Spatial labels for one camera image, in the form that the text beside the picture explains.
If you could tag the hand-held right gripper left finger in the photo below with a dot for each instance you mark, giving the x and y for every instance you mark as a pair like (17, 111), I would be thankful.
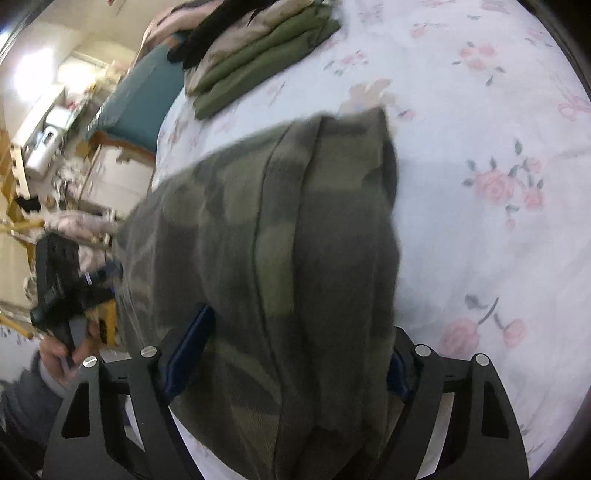
(194, 341)

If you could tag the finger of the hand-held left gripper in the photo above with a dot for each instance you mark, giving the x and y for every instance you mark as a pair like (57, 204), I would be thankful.
(104, 277)

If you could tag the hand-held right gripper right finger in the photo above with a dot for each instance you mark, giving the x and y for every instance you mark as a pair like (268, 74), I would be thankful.
(398, 376)

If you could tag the camouflage pants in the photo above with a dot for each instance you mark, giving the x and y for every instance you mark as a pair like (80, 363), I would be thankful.
(286, 258)

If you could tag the person's left forearm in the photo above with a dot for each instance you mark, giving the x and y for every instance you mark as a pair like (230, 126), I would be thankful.
(27, 406)

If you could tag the person's left hand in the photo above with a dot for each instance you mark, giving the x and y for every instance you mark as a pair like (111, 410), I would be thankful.
(55, 360)

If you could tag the floral cloth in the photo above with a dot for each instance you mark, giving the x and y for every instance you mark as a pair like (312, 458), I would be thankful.
(78, 224)

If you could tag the white appliance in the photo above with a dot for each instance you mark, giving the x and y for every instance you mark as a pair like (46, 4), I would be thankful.
(41, 152)

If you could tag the floral bed sheet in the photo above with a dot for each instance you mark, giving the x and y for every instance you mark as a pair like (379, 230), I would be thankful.
(461, 254)

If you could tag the teal bed board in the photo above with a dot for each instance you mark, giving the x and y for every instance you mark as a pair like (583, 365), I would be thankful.
(138, 106)

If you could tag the black garment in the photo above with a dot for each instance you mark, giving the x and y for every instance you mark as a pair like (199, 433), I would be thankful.
(203, 37)

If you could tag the pile of folded clothes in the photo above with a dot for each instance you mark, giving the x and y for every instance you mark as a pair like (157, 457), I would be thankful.
(258, 64)

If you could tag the folded tan garment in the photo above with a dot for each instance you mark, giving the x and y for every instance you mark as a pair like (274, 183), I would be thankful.
(258, 23)

